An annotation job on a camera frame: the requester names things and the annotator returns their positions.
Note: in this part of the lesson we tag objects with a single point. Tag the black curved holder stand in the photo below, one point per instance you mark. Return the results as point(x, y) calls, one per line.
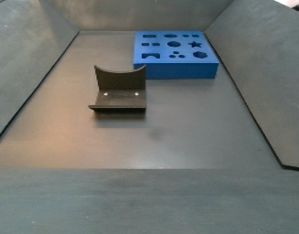
point(121, 90)

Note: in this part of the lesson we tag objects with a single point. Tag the blue shape sorter block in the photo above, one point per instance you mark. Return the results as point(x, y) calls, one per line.
point(175, 55)

